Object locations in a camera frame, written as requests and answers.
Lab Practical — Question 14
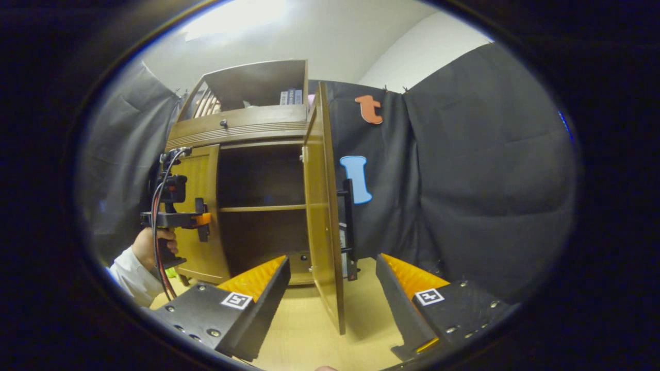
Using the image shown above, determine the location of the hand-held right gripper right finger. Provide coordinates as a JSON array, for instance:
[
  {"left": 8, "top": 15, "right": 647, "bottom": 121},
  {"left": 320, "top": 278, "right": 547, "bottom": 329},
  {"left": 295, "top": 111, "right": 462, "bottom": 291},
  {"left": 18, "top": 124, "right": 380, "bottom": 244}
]
[{"left": 375, "top": 252, "right": 511, "bottom": 361}]

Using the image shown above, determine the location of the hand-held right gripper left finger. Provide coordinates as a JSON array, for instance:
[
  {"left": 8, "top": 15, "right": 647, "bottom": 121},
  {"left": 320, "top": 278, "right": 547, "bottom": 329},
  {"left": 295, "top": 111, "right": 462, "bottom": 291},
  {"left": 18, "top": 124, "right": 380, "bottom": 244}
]
[{"left": 155, "top": 255, "right": 292, "bottom": 362}]

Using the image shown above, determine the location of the black door handle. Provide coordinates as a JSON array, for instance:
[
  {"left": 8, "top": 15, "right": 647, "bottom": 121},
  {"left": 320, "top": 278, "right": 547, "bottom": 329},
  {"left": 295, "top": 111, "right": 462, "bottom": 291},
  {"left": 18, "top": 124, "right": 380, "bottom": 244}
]
[
  {"left": 338, "top": 178, "right": 360, "bottom": 281},
  {"left": 195, "top": 197, "right": 211, "bottom": 243}
]

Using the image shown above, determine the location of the wooden shoe cabinet door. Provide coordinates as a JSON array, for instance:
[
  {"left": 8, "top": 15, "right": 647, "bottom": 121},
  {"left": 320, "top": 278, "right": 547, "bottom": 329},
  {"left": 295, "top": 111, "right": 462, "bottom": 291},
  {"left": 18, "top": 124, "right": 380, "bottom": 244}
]
[
  {"left": 168, "top": 144, "right": 231, "bottom": 285},
  {"left": 302, "top": 81, "right": 347, "bottom": 335}
]

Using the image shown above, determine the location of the wooden double-door shoe cabinet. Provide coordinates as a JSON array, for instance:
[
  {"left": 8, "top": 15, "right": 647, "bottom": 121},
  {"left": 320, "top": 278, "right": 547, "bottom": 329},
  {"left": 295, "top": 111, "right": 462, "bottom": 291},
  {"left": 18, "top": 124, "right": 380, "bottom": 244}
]
[{"left": 165, "top": 59, "right": 361, "bottom": 289}]

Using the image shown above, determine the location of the wooden inner shelf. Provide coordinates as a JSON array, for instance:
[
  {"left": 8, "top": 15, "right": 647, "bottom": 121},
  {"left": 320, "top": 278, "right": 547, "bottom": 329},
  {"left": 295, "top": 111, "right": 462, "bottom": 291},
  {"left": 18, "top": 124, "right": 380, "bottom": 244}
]
[{"left": 219, "top": 205, "right": 307, "bottom": 213}]

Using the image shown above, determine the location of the black backdrop cloth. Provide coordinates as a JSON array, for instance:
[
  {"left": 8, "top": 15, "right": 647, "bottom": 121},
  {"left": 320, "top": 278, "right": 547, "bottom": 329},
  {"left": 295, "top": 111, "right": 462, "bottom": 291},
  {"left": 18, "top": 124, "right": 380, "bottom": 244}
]
[{"left": 77, "top": 44, "right": 577, "bottom": 305}]

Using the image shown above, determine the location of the red and black cable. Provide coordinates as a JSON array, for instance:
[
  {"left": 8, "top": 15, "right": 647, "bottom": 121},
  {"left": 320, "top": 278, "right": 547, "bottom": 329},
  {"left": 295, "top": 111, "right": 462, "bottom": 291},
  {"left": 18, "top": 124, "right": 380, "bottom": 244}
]
[{"left": 151, "top": 148, "right": 192, "bottom": 302}]

